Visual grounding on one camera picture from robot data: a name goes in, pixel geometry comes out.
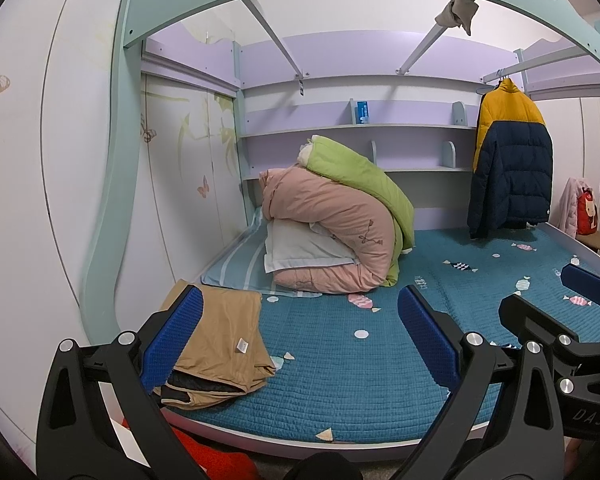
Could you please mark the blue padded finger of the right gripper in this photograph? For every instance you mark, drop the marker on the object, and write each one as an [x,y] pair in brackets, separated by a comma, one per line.
[585,283]

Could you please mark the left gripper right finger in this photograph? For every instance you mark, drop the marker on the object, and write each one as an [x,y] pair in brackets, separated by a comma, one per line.
[501,419]

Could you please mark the tan brown garment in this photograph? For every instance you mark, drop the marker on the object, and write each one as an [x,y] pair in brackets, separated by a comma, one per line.
[225,356]

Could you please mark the pink jacket with red bag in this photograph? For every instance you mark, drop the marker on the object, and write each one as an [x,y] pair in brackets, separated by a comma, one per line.
[576,212]

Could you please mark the navy yellow puffer jacket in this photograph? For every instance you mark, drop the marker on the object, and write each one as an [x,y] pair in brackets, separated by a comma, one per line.
[512,169]

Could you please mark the red garment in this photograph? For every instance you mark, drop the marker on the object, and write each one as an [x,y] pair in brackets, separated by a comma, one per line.
[218,465]

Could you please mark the teal quilted bedspread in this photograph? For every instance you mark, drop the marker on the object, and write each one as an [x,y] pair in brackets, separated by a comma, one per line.
[357,373]

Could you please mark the striped blue bed sheet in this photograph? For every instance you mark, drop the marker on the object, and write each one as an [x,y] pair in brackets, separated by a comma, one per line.
[241,267]

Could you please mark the white pillow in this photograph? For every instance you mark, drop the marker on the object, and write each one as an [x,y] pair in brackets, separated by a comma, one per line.
[294,245]

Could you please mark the blue box on shelf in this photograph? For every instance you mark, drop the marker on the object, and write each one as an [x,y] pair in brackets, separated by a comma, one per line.
[362,115]

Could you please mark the pink folded duvet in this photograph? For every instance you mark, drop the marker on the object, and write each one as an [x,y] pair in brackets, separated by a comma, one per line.
[357,219]

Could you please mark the green folded duvet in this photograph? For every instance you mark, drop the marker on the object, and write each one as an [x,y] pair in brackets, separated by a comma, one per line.
[332,160]

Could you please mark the grey cloth on rail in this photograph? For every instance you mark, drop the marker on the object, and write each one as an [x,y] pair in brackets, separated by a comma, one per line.
[458,13]

